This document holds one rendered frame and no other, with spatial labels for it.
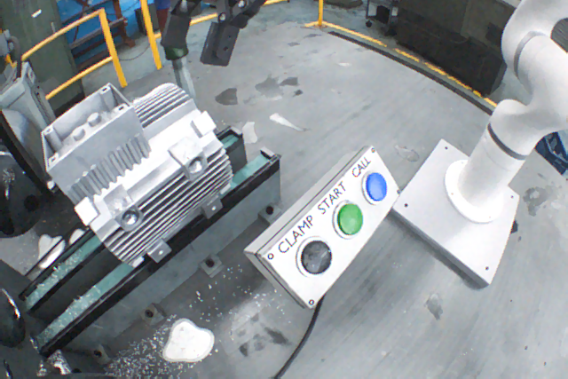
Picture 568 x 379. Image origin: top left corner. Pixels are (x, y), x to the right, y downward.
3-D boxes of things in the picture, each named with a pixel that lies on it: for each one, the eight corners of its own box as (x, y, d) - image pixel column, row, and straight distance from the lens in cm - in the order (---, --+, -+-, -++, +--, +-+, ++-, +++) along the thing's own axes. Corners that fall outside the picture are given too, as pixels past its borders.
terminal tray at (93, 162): (81, 213, 33) (46, 173, 29) (65, 168, 42) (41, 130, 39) (155, 154, 33) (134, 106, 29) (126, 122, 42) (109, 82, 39)
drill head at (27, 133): (12, 282, 70) (-63, 217, 61) (5, 180, 101) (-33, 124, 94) (74, 223, 59) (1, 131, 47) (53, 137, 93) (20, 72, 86)
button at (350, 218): (340, 241, 26) (352, 241, 25) (323, 218, 25) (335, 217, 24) (357, 221, 28) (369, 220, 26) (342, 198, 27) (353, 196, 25)
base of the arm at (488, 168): (453, 152, 78) (477, 98, 68) (504, 183, 81) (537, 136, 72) (434, 199, 64) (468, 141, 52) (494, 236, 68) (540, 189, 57)
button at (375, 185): (367, 209, 29) (379, 207, 27) (352, 186, 28) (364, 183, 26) (381, 191, 31) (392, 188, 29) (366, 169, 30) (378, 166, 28)
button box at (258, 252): (285, 299, 28) (311, 312, 24) (240, 250, 26) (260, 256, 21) (374, 198, 35) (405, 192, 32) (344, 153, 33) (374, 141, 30)
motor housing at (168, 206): (150, 284, 42) (72, 219, 28) (104, 209, 54) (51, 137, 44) (242, 204, 44) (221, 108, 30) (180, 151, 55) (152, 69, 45)
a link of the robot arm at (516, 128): (514, 122, 69) (549, 35, 63) (548, 186, 60) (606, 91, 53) (479, 115, 61) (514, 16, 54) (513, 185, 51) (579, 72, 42)
